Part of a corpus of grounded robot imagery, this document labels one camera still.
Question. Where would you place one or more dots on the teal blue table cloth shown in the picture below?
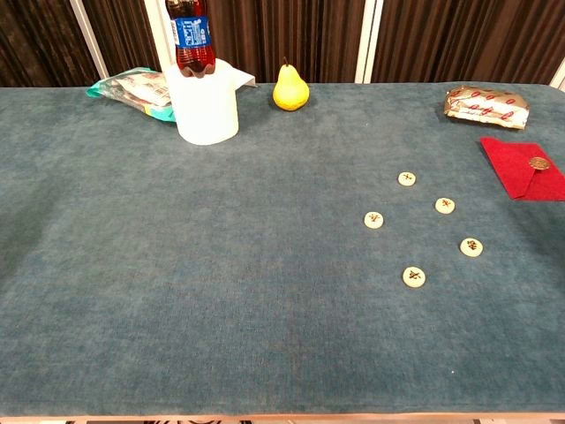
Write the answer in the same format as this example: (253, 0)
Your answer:
(176, 265)

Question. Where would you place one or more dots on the cola bottle blue label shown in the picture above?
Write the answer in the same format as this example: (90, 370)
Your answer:
(192, 48)

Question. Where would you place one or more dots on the red envelope gold seal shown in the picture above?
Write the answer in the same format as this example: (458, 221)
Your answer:
(512, 168)

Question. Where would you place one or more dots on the teal clear snack bag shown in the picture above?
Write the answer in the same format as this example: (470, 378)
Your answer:
(132, 90)

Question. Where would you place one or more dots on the wooden chess piece top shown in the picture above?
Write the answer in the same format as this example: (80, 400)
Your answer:
(407, 178)

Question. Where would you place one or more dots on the yellow pear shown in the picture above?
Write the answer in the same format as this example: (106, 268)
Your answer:
(290, 90)

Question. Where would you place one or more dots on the dark brown curtain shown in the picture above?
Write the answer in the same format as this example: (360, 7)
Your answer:
(265, 35)

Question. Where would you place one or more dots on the white toilet paper roll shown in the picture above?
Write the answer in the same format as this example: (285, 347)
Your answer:
(205, 110)

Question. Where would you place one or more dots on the white frame post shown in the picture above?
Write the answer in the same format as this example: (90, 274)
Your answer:
(559, 77)
(368, 40)
(90, 44)
(156, 35)

